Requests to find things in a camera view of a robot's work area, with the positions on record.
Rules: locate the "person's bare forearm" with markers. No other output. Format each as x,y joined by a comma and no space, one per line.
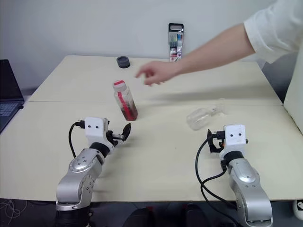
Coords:
213,52

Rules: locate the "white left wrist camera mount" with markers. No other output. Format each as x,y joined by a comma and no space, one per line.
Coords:
94,132

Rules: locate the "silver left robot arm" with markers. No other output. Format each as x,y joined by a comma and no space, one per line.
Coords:
80,170

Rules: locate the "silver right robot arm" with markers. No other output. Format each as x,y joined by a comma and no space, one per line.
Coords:
246,182

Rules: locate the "person's bare hand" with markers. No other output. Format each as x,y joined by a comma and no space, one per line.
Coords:
161,71

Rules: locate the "black round lid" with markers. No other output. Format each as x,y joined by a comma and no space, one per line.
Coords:
123,62

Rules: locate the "marker pen pack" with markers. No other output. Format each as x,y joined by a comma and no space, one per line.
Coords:
175,42

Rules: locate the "person's white shirt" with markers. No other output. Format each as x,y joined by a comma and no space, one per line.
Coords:
277,26

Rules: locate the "clear drink bottle red label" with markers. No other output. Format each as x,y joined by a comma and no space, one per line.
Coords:
125,104

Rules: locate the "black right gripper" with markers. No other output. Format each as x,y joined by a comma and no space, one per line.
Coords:
216,137

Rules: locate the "dark laptop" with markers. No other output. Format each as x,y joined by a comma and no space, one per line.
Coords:
9,94

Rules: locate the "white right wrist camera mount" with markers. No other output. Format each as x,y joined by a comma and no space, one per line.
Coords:
234,142

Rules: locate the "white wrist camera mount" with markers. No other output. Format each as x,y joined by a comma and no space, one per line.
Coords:
94,132
234,142

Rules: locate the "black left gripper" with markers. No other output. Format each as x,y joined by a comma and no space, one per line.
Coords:
110,138

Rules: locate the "clear wine glass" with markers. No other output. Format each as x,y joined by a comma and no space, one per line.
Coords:
198,119

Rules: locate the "white rounded object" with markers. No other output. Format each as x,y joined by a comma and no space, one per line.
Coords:
298,209

